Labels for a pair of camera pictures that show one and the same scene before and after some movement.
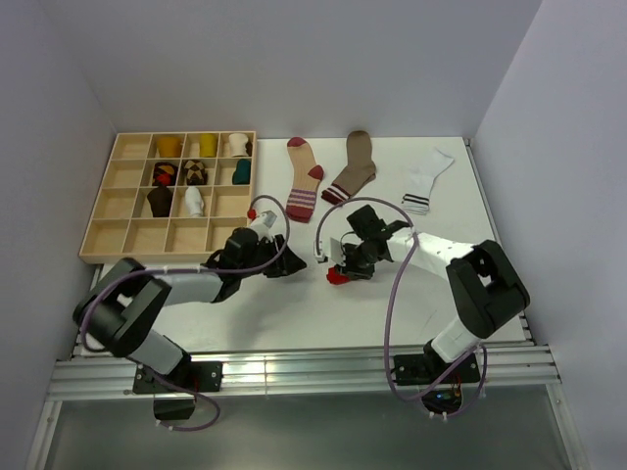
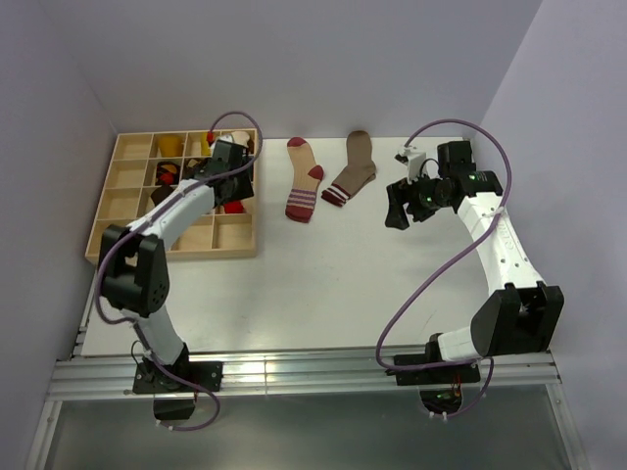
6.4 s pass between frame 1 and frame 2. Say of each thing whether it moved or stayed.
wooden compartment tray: stayed
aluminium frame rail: stayed
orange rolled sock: stayed
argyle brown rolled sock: stayed
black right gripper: moved
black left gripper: moved
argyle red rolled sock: stayed
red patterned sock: moved
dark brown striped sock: stayed
